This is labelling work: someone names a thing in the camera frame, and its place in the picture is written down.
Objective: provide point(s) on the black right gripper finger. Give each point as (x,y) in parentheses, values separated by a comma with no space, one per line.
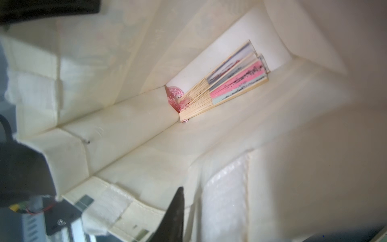
(172,224)

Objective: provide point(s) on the cream canvas tote bag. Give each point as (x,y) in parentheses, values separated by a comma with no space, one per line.
(303,153)

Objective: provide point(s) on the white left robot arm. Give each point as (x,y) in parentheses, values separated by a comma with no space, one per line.
(24,171)

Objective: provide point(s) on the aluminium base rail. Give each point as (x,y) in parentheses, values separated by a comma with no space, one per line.
(42,219)

